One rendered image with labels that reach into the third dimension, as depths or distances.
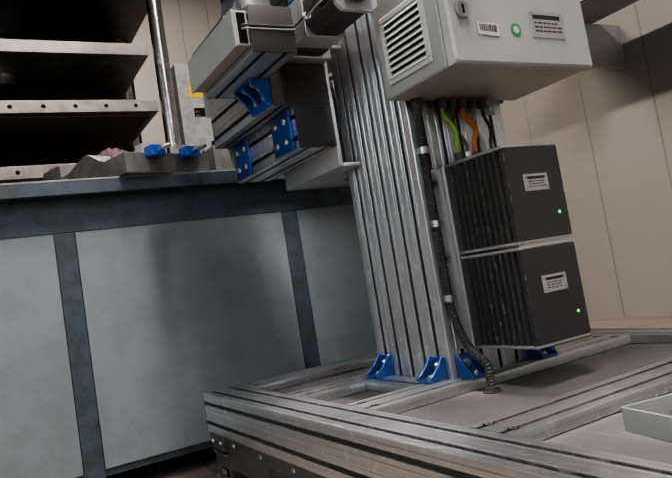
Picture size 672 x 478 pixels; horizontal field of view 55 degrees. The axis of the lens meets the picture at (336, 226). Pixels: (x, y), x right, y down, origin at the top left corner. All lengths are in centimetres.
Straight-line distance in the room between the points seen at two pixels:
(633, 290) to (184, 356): 253
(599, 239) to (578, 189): 30
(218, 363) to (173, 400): 15
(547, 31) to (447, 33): 23
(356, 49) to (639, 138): 239
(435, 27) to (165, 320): 108
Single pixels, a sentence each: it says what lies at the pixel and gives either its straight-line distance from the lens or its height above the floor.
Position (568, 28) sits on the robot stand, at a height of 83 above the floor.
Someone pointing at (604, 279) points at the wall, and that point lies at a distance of 382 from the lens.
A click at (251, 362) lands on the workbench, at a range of 190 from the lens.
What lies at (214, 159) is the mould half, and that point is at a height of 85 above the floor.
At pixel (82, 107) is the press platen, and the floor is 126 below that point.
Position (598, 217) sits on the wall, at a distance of 379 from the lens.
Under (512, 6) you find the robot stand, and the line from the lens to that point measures 124.
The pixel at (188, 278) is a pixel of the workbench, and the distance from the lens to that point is 185.
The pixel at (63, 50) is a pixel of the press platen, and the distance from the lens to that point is 286.
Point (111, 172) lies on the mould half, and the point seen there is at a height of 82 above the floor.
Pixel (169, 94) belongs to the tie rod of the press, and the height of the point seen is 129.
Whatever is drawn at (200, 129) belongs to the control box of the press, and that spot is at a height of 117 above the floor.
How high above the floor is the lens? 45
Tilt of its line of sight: 4 degrees up
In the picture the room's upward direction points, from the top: 9 degrees counter-clockwise
